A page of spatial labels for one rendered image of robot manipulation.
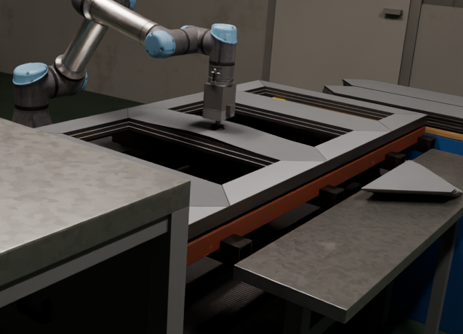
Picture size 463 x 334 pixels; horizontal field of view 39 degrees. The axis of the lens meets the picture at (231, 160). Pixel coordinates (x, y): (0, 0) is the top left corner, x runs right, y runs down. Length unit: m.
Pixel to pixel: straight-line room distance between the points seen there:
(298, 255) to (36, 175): 0.67
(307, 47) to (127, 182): 4.03
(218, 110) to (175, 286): 0.95
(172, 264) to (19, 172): 0.26
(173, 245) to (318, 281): 0.46
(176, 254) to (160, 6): 4.71
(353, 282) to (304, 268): 0.10
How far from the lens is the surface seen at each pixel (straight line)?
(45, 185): 0.92
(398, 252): 1.52
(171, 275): 0.98
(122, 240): 0.88
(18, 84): 2.34
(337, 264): 1.41
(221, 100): 1.86
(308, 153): 1.80
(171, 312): 1.01
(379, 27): 4.68
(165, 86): 5.65
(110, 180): 0.93
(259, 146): 1.81
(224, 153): 1.81
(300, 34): 4.91
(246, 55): 5.18
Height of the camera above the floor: 1.38
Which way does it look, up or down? 18 degrees down
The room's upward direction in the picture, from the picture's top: 4 degrees clockwise
